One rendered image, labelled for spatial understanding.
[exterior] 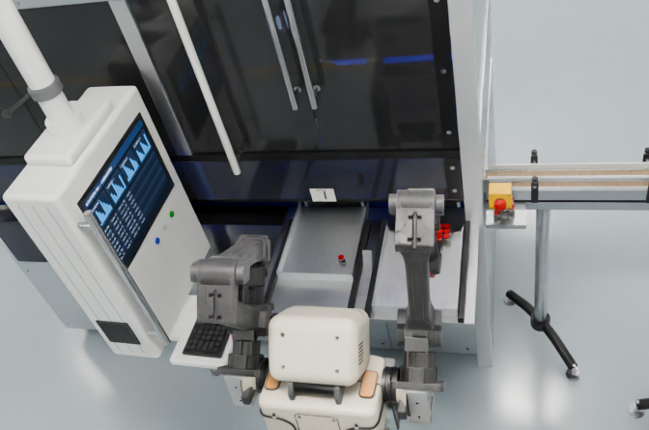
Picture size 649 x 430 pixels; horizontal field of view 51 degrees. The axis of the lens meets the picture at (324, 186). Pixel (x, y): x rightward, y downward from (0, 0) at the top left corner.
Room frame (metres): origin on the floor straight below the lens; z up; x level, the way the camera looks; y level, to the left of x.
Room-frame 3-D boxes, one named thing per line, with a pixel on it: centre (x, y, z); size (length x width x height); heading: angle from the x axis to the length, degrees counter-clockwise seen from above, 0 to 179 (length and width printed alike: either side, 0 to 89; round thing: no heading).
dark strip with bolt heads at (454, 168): (1.55, -0.40, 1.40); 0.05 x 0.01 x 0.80; 68
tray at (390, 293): (1.40, -0.23, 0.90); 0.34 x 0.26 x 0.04; 158
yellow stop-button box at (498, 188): (1.52, -0.54, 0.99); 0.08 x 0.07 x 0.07; 158
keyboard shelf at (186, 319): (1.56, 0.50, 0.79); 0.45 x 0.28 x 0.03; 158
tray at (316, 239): (1.63, 0.05, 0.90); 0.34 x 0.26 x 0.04; 158
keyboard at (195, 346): (1.53, 0.45, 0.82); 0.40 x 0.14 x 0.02; 156
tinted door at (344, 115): (1.63, -0.23, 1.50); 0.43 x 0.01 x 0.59; 68
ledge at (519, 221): (1.55, -0.57, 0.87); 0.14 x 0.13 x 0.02; 158
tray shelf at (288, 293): (1.50, -0.09, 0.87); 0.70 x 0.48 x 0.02; 68
